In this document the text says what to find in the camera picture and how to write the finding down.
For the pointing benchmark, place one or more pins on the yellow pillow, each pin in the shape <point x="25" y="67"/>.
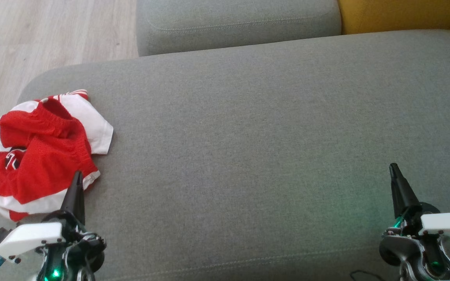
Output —
<point x="397" y="15"/>

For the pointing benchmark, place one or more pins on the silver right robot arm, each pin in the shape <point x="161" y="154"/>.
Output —
<point x="395" y="249"/>

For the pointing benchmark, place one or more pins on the large grey sofa seat cushion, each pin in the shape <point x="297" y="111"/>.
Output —
<point x="248" y="136"/>

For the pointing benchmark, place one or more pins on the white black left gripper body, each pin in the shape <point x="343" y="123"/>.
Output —
<point x="29" y="238"/>

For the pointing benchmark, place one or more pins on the red white basketball jersey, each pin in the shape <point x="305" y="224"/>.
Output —
<point x="92" y="125"/>

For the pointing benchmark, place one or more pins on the red white basketball shorts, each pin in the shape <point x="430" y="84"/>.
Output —
<point x="49" y="164"/>

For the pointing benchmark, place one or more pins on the grey sofa back cushion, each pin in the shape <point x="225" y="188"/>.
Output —
<point x="229" y="23"/>

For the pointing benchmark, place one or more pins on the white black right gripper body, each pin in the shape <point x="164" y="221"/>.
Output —
<point x="447" y="224"/>

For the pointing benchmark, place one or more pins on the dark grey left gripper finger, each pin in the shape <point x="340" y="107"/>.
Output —
<point x="70" y="203"/>
<point x="80" y="207"/>

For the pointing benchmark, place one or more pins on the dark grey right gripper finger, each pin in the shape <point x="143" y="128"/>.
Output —
<point x="397" y="203"/>
<point x="408" y="201"/>

